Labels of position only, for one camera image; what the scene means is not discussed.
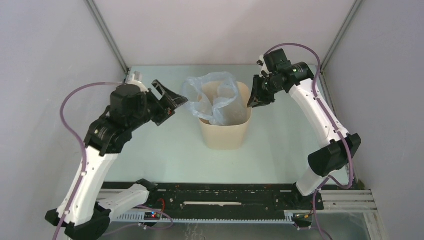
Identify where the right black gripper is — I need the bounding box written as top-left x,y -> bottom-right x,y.
247,74 -> 284,109

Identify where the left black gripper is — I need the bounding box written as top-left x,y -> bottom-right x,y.
128,79 -> 188,131

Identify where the translucent blue trash bag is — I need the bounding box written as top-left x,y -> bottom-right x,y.
181,72 -> 248,126

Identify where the beige plastic trash bin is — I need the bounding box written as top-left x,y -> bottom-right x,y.
197,80 -> 252,150

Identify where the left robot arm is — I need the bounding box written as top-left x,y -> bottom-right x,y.
45,80 -> 188,240

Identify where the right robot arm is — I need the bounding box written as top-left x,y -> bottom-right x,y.
247,49 -> 362,209

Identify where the small circuit board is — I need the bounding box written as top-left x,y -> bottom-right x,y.
143,212 -> 162,221

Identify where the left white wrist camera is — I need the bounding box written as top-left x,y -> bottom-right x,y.
124,71 -> 150,92

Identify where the right aluminium frame post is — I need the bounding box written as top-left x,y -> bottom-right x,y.
320,0 -> 365,72

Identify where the aluminium frame post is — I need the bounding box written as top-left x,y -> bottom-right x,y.
320,0 -> 365,72
84,0 -> 130,75

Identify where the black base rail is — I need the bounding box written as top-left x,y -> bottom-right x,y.
99,180 -> 326,222

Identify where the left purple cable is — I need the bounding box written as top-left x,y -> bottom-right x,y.
52,81 -> 175,240

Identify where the left aluminium frame post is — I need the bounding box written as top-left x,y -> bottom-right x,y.
84,0 -> 130,75

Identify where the white cable duct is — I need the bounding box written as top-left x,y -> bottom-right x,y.
112,211 -> 313,225

